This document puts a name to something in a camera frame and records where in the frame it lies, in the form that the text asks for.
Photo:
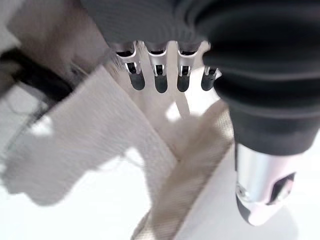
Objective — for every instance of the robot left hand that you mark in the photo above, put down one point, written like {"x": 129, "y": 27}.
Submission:
{"x": 262, "y": 75}

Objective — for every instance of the beige waffle-knit blanket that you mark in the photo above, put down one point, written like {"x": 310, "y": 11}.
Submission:
{"x": 82, "y": 140}

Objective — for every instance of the white bed sheet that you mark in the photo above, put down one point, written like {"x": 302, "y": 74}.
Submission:
{"x": 105, "y": 212}

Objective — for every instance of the black bed frame rail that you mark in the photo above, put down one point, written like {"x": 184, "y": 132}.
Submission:
{"x": 35, "y": 75}

